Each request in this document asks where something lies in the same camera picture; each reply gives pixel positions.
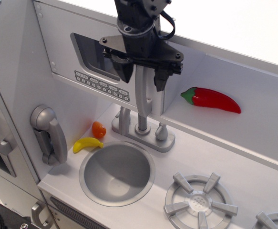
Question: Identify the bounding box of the white toy kitchen shelf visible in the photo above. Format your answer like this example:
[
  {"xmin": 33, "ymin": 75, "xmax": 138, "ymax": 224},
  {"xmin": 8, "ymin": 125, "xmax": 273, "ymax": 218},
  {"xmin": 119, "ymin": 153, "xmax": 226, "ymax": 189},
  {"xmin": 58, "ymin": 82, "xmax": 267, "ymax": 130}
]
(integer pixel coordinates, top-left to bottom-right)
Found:
[{"xmin": 157, "ymin": 44, "xmax": 278, "ymax": 170}]

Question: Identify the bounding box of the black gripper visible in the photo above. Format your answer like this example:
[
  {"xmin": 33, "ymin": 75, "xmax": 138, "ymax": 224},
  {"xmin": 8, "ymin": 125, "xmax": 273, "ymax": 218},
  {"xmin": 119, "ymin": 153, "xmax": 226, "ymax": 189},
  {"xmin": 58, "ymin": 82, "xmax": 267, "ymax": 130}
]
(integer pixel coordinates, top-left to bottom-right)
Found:
[{"xmin": 99, "ymin": 25, "xmax": 184, "ymax": 91}]

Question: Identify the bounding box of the yellow toy banana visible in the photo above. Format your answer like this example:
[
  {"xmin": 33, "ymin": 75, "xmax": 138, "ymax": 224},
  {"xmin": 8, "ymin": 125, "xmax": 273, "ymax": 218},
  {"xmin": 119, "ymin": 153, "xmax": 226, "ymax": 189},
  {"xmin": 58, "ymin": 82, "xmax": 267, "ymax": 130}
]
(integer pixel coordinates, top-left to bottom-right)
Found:
[{"xmin": 73, "ymin": 137, "xmax": 103, "ymax": 154}]

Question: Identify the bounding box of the grey toy stove burner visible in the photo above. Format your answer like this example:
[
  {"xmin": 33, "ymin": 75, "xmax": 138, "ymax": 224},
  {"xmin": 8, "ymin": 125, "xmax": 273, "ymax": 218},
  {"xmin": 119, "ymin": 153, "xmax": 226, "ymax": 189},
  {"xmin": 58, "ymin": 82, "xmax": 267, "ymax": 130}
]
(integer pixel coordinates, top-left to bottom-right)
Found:
[{"xmin": 164, "ymin": 172, "xmax": 238, "ymax": 229}]

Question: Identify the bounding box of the grey toy faucet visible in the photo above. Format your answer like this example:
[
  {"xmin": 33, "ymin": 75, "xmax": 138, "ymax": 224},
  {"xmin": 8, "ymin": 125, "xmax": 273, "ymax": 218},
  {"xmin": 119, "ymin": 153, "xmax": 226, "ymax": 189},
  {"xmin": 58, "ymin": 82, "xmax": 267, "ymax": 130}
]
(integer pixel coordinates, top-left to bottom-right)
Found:
[{"xmin": 112, "ymin": 107, "xmax": 175, "ymax": 153}]

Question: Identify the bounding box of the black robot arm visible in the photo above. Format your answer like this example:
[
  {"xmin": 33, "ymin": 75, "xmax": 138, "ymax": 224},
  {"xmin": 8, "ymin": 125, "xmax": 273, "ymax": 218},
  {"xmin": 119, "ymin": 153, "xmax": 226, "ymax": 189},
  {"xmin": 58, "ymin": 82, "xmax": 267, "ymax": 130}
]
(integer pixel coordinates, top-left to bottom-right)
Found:
[{"xmin": 99, "ymin": 0, "xmax": 184, "ymax": 91}]

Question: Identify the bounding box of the grey microwave door handle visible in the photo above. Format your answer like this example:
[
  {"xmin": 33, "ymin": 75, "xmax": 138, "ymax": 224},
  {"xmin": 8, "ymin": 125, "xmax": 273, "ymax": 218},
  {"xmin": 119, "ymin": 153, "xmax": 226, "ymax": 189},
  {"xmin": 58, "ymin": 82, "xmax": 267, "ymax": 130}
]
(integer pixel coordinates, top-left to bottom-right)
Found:
[{"xmin": 135, "ymin": 65, "xmax": 152, "ymax": 117}]

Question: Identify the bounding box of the red toy chili pepper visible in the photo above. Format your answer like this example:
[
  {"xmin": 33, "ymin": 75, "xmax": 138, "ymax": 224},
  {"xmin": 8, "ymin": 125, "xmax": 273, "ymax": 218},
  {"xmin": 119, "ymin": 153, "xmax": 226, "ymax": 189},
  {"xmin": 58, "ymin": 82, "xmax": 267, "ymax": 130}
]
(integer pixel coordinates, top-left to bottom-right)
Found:
[{"xmin": 180, "ymin": 87, "xmax": 241, "ymax": 114}]

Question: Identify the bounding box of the grey round toy sink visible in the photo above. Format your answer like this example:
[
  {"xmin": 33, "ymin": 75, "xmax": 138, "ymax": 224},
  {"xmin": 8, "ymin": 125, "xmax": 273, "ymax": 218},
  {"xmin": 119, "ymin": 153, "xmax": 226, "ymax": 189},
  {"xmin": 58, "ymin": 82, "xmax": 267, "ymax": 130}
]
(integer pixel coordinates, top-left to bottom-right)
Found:
[{"xmin": 79, "ymin": 141, "xmax": 155, "ymax": 207}]

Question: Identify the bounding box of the orange toy fruit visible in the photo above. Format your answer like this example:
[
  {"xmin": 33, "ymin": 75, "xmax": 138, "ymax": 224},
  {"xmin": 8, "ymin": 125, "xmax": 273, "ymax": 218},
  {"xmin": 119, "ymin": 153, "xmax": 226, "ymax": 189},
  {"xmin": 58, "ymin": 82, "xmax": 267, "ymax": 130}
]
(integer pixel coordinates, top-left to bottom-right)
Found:
[{"xmin": 92, "ymin": 121, "xmax": 106, "ymax": 138}]

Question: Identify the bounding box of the grey toy wall phone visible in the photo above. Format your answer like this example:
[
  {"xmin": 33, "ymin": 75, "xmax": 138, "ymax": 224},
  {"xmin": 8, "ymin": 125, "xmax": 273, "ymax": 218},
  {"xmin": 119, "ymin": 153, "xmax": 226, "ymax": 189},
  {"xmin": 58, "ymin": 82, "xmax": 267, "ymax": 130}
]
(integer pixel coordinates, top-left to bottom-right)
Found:
[{"xmin": 30, "ymin": 105, "xmax": 67, "ymax": 166}]

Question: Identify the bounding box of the grey oven door handle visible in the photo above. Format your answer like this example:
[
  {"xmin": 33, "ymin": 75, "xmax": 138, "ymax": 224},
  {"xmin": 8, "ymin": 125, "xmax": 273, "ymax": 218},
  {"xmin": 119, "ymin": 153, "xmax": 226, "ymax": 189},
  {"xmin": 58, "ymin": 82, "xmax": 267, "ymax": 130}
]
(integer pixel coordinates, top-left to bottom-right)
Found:
[{"xmin": 31, "ymin": 203, "xmax": 53, "ymax": 229}]

